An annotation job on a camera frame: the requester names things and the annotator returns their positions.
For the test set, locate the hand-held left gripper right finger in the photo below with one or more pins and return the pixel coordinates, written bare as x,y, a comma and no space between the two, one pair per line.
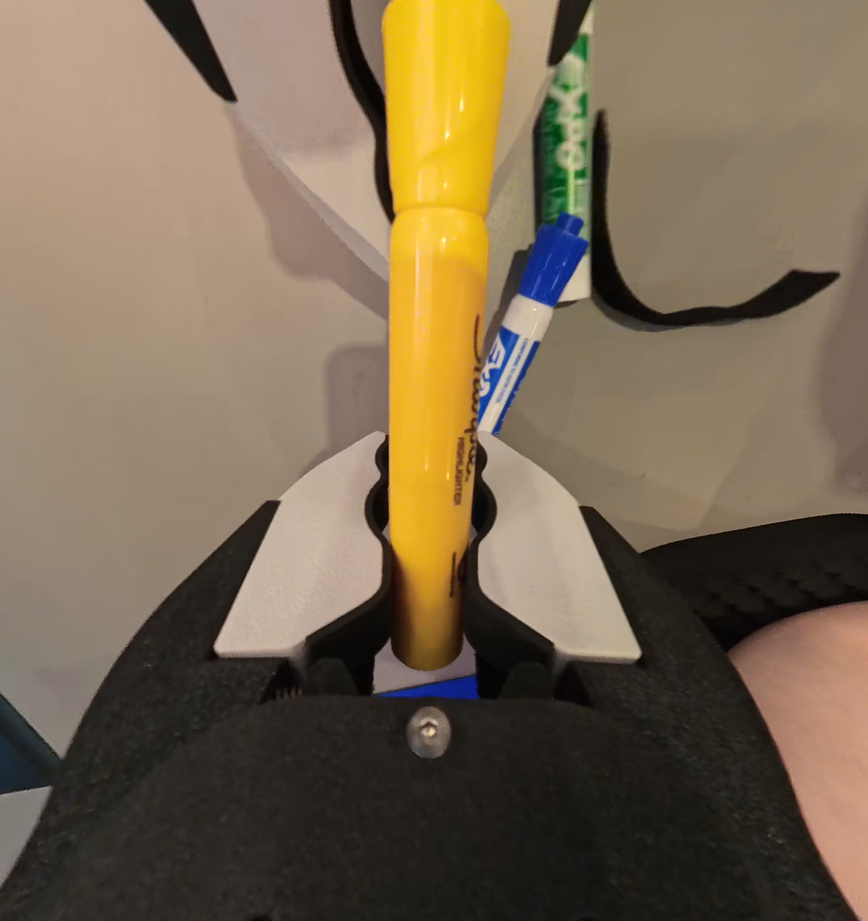
556,575

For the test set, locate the large blue plastic bin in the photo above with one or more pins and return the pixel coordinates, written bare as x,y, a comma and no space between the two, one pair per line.
434,689

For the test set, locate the black elbow rest pad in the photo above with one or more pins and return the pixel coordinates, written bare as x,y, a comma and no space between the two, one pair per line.
765,568

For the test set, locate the person's left forearm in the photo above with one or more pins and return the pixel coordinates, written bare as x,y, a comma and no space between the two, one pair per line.
837,755

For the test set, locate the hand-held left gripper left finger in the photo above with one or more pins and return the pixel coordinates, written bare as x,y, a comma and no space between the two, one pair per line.
312,575

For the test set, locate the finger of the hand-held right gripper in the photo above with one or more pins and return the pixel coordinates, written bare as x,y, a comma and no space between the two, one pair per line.
527,86
297,108

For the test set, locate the yellow highlighter marker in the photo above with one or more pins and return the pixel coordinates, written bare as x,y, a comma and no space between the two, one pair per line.
441,288

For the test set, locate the green dry erase marker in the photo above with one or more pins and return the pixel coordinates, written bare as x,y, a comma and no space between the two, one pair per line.
567,144

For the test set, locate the blue dry erase marker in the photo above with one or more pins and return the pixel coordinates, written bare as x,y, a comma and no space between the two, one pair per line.
520,345

